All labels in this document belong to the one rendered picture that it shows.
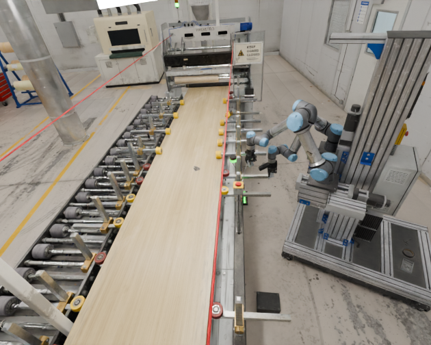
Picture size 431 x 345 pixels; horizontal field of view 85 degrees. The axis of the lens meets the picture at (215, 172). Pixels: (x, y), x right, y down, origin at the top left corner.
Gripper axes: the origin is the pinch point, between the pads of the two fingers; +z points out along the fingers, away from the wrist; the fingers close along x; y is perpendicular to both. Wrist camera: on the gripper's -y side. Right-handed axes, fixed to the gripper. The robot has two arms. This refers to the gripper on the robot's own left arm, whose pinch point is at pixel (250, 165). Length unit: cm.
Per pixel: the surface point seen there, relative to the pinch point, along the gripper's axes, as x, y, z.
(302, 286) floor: 24, 72, 102
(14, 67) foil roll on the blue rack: -406, -643, -36
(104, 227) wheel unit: -134, 17, 13
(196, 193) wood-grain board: -55, 9, 9
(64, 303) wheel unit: -155, 71, 17
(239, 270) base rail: -42, 77, 32
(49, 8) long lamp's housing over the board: -90, 104, -128
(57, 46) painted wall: -374, -1005, -49
